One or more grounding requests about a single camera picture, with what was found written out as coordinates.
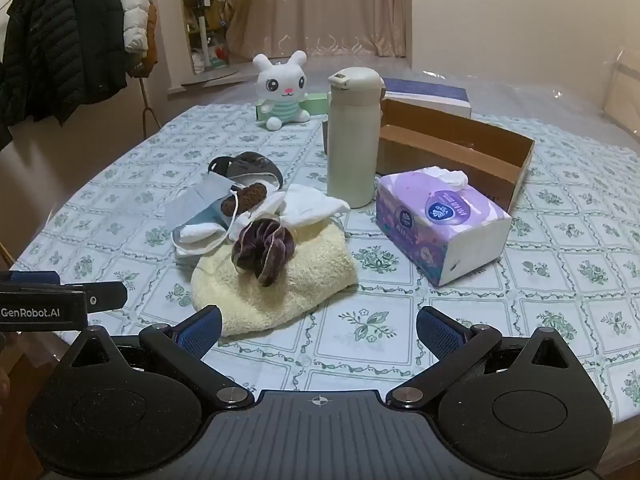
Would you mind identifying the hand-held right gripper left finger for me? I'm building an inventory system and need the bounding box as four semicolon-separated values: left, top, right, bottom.
52;305;256;411

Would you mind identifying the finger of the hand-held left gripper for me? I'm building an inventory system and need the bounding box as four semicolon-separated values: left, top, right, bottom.
0;270;62;286
85;281;127;312

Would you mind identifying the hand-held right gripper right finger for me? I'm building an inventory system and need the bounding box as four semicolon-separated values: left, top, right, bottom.
385;306;593;411

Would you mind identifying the white face mask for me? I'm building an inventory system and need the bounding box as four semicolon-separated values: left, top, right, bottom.
172;221;232;259
270;183;352;235

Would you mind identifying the cream fluffy towel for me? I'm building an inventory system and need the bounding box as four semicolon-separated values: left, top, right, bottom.
191;220;358;337

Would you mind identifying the dark grey face mask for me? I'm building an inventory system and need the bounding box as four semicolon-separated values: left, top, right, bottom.
207;151;284;192

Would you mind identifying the brown cardboard box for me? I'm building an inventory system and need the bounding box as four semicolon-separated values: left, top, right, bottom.
376;98;536;214

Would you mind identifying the purple tissue pack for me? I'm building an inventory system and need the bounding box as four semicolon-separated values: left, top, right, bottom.
376;166;513;288

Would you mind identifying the purple velvet scrunchie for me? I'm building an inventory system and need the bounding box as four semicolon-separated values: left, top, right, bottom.
232;217;296;288

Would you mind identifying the blue face mask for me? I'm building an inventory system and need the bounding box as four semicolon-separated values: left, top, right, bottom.
165;175;242;235

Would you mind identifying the floral tablecloth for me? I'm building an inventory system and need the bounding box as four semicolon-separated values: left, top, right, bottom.
10;102;640;426

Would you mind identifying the brown knitted piece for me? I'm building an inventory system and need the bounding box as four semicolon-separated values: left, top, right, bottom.
220;180;271;217

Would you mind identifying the coat rack pole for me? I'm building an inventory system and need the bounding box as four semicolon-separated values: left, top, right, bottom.
137;77;163;138

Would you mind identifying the cream thermos bottle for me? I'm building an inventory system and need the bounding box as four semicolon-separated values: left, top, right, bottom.
326;67;385;209

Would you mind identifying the black puffer jacket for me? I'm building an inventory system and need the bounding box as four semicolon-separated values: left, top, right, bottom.
0;0;88;148

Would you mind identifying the blue and white flat box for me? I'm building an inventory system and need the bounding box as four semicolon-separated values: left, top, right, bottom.
382;77;473;119

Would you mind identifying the clear plastic cover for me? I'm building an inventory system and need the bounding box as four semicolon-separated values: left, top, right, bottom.
300;50;640;146

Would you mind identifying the brown garment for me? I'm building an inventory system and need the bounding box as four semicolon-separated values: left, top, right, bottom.
127;2;158;78

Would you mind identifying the light green box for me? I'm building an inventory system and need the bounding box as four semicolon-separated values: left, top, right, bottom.
255;92;330;122

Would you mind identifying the white bunny plush toy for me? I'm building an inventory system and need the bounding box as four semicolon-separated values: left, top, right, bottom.
251;51;312;132

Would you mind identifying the white puffer jacket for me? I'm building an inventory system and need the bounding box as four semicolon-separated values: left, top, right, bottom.
102;0;151;53

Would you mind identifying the cluttered shelf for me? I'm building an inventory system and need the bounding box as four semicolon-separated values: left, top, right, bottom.
177;0;236;73

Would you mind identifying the beige curtain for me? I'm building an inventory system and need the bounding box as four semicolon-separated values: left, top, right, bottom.
225;0;413;58

